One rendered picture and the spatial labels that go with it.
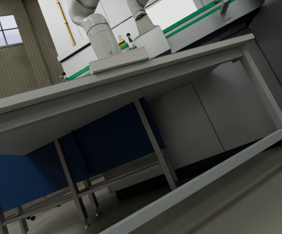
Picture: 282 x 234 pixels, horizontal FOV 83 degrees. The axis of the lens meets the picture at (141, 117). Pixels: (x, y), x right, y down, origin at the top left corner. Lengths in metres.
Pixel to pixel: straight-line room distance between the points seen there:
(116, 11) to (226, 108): 1.33
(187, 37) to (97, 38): 0.71
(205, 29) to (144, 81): 0.74
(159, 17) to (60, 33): 1.05
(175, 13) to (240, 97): 0.88
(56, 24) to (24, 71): 3.01
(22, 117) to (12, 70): 4.43
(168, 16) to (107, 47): 0.94
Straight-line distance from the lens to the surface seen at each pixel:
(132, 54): 0.71
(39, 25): 5.68
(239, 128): 1.44
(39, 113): 0.69
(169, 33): 1.36
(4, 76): 5.11
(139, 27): 1.13
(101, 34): 0.82
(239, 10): 1.43
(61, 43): 2.01
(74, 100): 0.68
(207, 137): 1.39
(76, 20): 0.95
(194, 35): 1.32
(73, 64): 1.83
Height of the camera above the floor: 0.44
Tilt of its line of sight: 8 degrees up
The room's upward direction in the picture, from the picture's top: 23 degrees counter-clockwise
